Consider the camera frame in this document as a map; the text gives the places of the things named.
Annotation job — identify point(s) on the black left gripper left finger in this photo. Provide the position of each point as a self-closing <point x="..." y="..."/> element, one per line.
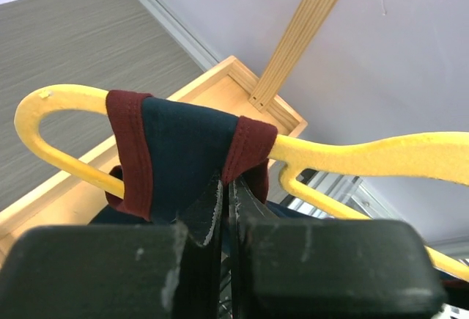
<point x="119" y="271"/>

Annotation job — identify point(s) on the navy maroon tank top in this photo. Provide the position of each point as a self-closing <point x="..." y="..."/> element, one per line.
<point x="169" y="151"/>

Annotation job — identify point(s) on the wooden clothes rack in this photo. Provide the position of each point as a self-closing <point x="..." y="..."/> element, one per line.
<point x="75" y="194"/>

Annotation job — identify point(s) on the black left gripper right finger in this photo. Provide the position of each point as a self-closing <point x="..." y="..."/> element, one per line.
<point x="313" y="268"/>

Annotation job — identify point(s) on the yellow clothes hanger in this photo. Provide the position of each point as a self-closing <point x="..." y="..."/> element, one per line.
<point x="440" y="155"/>

